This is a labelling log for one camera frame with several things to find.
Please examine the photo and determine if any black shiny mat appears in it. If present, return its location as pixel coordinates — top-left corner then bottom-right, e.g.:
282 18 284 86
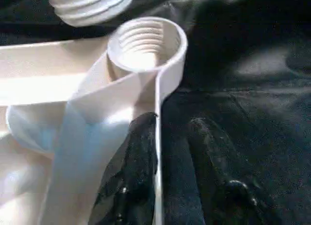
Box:
0 0 311 225

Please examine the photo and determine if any white plastic table leg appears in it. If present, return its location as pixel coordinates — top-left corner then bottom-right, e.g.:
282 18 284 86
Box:
44 0 136 27

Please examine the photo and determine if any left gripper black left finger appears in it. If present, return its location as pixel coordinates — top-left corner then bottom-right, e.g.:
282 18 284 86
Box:
93 112 160 225

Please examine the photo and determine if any white plastic table top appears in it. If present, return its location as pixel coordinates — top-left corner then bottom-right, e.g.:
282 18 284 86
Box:
0 17 190 225

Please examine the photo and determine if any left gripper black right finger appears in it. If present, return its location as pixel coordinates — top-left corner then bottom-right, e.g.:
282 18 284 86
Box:
186 117 269 225

